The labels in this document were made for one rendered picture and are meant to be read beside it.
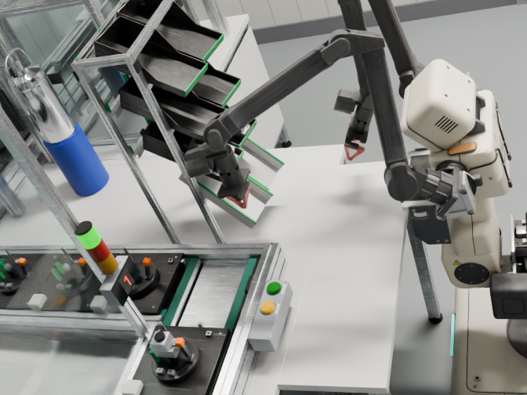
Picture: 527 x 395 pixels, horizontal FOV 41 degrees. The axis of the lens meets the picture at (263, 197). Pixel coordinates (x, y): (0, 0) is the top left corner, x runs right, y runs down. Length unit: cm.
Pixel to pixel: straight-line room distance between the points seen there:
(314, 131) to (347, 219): 192
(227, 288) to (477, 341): 96
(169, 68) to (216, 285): 68
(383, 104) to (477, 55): 278
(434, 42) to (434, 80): 282
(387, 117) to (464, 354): 114
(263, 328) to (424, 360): 113
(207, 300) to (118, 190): 86
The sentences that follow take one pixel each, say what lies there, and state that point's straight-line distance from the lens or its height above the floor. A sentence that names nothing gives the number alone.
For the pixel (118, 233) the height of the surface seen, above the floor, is 86.
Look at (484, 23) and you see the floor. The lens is 480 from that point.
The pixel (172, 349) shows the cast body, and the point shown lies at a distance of 192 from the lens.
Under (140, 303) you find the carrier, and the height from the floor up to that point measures 97.
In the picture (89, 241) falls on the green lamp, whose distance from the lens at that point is 183.
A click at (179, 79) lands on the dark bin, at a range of 198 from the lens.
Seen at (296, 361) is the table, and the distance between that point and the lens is 201.
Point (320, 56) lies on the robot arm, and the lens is 171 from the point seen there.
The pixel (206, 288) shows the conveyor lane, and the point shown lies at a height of 92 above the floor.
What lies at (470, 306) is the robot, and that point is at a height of 28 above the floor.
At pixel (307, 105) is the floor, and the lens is 444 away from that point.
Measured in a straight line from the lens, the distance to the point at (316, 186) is 248.
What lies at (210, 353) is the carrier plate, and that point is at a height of 97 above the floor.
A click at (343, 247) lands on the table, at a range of 224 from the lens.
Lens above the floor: 245
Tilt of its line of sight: 39 degrees down
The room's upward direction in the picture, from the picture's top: 23 degrees counter-clockwise
